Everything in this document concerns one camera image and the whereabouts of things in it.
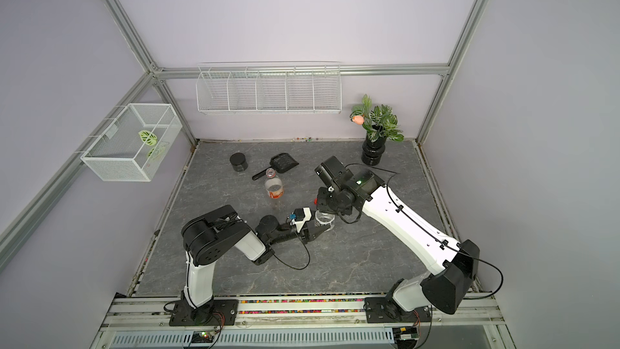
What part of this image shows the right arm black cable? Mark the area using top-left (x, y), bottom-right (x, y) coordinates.
top-left (346, 162), bottom-right (505, 300)

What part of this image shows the white wire basket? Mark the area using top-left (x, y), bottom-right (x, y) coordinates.
top-left (81, 103), bottom-right (182, 183)

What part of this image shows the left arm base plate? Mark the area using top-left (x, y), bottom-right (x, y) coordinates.
top-left (169, 298), bottom-right (240, 327)

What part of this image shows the aluminium front rail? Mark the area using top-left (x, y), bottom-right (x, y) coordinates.
top-left (92, 293), bottom-right (515, 348)

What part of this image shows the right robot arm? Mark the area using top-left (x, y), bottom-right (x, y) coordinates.
top-left (315, 156), bottom-right (481, 314)

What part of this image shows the black scoop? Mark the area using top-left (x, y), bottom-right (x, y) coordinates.
top-left (252, 153), bottom-right (299, 180)

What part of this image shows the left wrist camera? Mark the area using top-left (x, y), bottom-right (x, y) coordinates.
top-left (287, 207), bottom-right (313, 234)

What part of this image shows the black round jar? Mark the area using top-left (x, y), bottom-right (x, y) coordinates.
top-left (229, 152), bottom-right (248, 172)

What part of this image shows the long white wire shelf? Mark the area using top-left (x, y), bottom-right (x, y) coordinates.
top-left (195, 61), bottom-right (342, 114)

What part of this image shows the green leaf in basket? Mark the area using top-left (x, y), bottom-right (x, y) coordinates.
top-left (138, 130), bottom-right (158, 147)

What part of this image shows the clear bottle red label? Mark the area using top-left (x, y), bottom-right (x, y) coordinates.
top-left (264, 168), bottom-right (284, 199)

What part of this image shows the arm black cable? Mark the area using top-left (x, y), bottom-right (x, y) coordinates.
top-left (346, 162), bottom-right (505, 300)
top-left (269, 234), bottom-right (312, 271)

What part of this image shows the artificial green plant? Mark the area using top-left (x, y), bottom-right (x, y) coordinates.
top-left (350, 95), bottom-right (405, 143)

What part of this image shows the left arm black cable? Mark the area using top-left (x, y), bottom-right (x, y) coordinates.
top-left (269, 234), bottom-right (312, 271)

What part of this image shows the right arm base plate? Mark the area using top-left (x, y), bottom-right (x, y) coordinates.
top-left (363, 297), bottom-right (431, 325)

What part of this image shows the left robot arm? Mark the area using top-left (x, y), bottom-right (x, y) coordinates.
top-left (181, 205), bottom-right (334, 310)

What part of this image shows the clear bottle white label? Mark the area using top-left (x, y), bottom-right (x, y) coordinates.
top-left (314, 210), bottom-right (335, 231)

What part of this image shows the black vase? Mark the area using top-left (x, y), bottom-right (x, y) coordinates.
top-left (361, 131), bottom-right (387, 166)

